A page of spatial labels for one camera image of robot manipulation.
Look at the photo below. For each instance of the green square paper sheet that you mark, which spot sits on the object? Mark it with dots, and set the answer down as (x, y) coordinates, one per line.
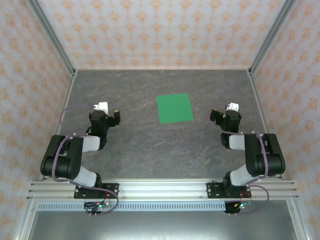
(175, 108)

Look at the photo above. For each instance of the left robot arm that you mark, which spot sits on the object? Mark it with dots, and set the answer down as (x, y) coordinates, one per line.
(70, 170)

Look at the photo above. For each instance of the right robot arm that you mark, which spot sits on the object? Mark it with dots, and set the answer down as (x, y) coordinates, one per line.
(255, 160)

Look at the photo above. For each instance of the grey metal panel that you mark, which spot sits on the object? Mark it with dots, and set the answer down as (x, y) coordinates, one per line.
(162, 227)

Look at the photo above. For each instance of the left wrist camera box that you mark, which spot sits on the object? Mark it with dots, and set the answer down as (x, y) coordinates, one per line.
(102, 106)

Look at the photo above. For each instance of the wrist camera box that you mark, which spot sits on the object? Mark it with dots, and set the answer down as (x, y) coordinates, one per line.
(102, 106)
(232, 107)

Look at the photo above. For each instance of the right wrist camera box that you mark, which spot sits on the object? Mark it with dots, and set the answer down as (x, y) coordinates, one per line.
(232, 107)

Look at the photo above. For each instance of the aluminium table side rail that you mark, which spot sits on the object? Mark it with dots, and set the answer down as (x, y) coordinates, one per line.
(265, 125)
(58, 125)

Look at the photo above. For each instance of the thin aluminium table rail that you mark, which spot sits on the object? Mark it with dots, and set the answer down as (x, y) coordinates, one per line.
(162, 68)

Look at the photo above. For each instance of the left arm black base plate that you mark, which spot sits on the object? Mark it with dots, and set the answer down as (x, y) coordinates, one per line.
(112, 190)

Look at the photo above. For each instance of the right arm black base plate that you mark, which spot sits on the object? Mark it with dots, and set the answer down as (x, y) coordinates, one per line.
(212, 193)

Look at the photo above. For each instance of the wide aluminium mounting rail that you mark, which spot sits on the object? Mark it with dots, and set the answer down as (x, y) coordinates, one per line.
(162, 190)

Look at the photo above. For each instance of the aluminium frame post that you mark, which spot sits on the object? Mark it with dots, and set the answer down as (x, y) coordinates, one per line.
(268, 37)
(54, 37)

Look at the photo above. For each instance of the aluminium lower frame rail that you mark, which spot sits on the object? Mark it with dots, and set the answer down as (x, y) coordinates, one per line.
(26, 220)
(296, 220)

